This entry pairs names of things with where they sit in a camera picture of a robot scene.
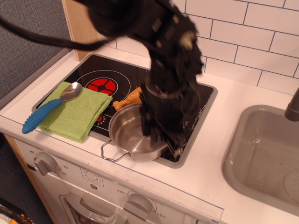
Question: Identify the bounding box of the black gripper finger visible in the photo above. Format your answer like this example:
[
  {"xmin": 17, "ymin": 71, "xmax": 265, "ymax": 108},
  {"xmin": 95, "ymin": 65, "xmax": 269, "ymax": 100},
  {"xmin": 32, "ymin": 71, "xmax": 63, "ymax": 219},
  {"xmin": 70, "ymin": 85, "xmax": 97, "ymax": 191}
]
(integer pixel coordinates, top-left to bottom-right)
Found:
[
  {"xmin": 150, "ymin": 125, "xmax": 167, "ymax": 149},
  {"xmin": 140, "ymin": 108, "xmax": 153, "ymax": 136}
]

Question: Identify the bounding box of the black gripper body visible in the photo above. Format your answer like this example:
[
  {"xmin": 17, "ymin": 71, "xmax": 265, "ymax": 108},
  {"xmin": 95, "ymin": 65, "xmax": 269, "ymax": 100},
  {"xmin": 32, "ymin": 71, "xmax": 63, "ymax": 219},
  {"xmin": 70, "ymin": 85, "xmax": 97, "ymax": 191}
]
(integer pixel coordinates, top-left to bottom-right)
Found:
[{"xmin": 139, "ymin": 79, "xmax": 200, "ymax": 156}]

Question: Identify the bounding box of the stainless steel pot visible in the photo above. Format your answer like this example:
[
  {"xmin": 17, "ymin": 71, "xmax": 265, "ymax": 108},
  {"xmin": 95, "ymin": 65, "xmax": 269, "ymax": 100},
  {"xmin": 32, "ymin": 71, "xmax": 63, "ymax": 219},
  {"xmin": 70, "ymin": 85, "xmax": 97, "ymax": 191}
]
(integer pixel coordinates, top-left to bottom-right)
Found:
[{"xmin": 100, "ymin": 103, "xmax": 167, "ymax": 162}]

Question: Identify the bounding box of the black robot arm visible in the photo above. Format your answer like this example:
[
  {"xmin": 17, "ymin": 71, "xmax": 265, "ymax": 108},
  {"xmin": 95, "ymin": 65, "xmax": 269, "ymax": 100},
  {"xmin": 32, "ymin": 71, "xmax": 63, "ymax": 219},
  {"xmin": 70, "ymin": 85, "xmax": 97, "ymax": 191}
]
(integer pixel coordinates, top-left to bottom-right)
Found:
[{"xmin": 82, "ymin": 0, "xmax": 203, "ymax": 154}]

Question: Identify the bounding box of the black toy stove top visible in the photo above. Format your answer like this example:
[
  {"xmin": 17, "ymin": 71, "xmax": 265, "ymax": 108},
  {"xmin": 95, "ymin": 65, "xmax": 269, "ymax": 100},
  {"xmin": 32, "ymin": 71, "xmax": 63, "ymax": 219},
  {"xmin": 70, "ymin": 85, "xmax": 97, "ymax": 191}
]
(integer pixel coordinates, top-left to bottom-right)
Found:
[{"xmin": 31, "ymin": 53, "xmax": 218, "ymax": 169}]

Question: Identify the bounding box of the plastic chicken drumstick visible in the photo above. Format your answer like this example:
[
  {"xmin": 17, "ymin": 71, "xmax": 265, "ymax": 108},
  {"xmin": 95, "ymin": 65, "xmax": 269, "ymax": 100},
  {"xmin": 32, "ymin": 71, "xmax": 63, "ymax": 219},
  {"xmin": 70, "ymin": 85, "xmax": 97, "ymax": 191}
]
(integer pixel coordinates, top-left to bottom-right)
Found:
[{"xmin": 113, "ymin": 87, "xmax": 142, "ymax": 111}]

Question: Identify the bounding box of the green folded cloth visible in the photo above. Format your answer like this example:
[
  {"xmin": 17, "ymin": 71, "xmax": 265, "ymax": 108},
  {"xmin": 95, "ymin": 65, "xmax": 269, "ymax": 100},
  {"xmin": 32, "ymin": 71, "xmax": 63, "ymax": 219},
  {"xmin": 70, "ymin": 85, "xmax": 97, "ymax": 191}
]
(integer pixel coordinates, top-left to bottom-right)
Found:
[{"xmin": 39, "ymin": 88, "xmax": 113, "ymax": 143}]

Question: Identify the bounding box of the grey right oven knob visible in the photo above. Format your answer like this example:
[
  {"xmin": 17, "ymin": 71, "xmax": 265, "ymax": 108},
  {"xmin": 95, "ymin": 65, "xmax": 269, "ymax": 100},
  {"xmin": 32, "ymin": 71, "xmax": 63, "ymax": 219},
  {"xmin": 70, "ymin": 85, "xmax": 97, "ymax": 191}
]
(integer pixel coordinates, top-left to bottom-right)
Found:
[{"xmin": 123, "ymin": 194, "xmax": 153, "ymax": 221}]

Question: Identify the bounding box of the grey oven knob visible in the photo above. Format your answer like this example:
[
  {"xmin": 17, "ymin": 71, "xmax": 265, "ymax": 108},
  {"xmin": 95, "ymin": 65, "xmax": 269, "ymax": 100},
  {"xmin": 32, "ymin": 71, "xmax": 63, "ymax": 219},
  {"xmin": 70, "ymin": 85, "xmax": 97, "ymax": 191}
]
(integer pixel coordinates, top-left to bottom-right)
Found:
[
  {"xmin": 123, "ymin": 194, "xmax": 153, "ymax": 221},
  {"xmin": 34, "ymin": 152, "xmax": 57, "ymax": 176}
]

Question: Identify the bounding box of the white toy oven front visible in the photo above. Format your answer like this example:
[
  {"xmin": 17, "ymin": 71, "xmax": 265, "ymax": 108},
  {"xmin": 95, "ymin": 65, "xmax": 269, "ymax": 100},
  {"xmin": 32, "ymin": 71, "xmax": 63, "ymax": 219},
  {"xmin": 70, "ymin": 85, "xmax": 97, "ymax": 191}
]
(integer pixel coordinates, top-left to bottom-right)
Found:
[{"xmin": 14, "ymin": 139, "xmax": 211, "ymax": 224}]

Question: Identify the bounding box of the grey toy sink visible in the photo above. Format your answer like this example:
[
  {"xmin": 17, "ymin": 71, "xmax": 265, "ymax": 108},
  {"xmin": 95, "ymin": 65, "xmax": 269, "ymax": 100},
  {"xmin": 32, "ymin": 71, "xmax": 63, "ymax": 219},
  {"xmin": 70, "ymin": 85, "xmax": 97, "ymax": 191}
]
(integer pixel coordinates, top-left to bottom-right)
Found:
[{"xmin": 222, "ymin": 105, "xmax": 299, "ymax": 216}]

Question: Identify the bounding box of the grey left oven knob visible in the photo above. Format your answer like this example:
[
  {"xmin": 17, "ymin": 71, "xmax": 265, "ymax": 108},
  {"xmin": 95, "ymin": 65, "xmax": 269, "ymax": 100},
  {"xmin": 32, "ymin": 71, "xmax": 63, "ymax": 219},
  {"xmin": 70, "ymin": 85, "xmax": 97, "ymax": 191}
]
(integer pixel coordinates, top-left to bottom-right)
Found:
[{"xmin": 34, "ymin": 152, "xmax": 57, "ymax": 176}]

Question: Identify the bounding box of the grey faucet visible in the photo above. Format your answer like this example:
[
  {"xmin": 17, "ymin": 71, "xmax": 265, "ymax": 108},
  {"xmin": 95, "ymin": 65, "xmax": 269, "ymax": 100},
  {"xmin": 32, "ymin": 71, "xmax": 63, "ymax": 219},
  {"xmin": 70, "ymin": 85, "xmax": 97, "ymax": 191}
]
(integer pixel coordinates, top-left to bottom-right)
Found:
[{"xmin": 284, "ymin": 89, "xmax": 299, "ymax": 122}]

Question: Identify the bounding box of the orange yellow object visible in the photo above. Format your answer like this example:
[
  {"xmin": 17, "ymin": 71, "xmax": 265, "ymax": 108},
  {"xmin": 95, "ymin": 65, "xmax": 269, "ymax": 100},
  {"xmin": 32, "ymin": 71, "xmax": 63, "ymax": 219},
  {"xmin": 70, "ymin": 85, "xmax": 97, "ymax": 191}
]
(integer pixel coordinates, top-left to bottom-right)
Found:
[{"xmin": 0, "ymin": 205, "xmax": 34, "ymax": 224}]

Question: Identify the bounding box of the blue handled metal spoon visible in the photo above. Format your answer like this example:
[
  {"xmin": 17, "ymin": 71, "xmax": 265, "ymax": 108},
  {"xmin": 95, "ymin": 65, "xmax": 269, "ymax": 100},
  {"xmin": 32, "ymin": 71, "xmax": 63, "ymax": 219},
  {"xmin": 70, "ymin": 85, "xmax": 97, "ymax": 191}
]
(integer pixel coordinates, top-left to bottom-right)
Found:
[{"xmin": 22, "ymin": 82, "xmax": 83, "ymax": 134}]

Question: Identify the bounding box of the grey oven door handle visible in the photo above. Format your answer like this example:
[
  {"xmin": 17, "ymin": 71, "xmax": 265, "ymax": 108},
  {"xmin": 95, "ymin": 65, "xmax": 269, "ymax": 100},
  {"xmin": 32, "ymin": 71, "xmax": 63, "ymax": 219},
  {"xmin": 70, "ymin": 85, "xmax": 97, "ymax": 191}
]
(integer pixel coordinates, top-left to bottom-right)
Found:
[{"xmin": 66, "ymin": 193, "xmax": 116, "ymax": 218}]

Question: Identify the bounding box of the black braided cable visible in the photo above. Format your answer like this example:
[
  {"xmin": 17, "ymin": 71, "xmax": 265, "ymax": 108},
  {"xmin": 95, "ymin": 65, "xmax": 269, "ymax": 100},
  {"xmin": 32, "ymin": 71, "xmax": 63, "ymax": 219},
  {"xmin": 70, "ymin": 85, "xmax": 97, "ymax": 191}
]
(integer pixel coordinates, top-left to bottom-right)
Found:
[{"xmin": 0, "ymin": 16, "xmax": 113, "ymax": 51}]

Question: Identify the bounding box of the wooden side post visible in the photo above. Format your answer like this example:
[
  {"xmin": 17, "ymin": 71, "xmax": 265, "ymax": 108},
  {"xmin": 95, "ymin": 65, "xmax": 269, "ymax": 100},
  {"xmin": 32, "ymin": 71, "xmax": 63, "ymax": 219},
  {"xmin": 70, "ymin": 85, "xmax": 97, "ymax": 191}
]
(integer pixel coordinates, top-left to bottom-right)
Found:
[{"xmin": 61, "ymin": 0, "xmax": 100, "ymax": 63}]

